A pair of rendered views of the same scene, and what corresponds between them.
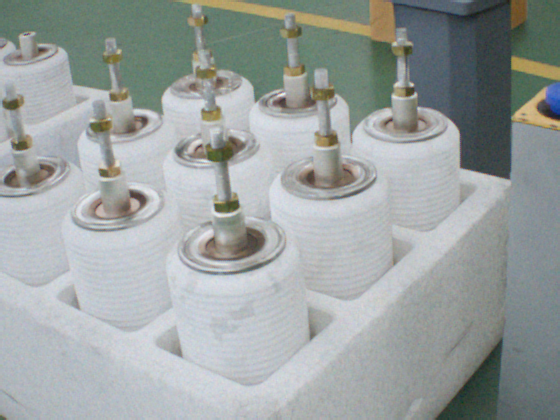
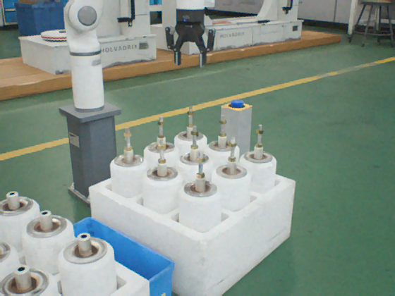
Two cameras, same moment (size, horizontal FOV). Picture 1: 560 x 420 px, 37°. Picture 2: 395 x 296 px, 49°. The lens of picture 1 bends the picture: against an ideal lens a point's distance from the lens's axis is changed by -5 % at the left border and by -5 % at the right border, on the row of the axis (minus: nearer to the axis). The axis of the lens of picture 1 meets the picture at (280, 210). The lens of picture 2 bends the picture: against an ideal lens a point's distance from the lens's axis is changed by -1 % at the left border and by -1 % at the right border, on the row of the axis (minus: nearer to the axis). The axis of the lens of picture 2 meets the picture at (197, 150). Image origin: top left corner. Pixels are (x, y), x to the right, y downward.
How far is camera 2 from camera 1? 1.29 m
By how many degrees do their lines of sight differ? 80
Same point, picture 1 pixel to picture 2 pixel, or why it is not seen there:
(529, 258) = (241, 144)
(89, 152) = (176, 182)
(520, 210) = (240, 132)
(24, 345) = (238, 237)
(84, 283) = (247, 194)
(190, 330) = (271, 178)
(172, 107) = (140, 169)
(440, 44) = (109, 129)
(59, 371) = (249, 231)
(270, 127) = (174, 153)
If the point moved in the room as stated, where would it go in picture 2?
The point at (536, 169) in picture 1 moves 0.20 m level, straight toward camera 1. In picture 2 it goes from (242, 120) to (309, 128)
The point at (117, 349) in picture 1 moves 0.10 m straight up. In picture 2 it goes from (266, 199) to (269, 161)
